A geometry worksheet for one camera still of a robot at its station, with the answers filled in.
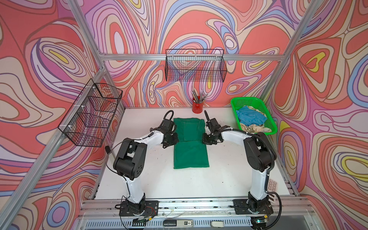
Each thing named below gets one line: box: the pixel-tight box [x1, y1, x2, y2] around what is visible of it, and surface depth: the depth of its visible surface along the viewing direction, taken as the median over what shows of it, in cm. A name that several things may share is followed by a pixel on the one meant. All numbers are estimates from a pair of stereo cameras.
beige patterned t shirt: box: [240, 105, 272, 133], surface depth 103 cm
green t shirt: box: [173, 117, 210, 170], surface depth 96 cm
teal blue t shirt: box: [236, 105, 267, 127], surface depth 107 cm
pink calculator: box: [267, 178, 278, 193], surface depth 82 cm
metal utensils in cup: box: [191, 90, 208, 104], surface depth 114 cm
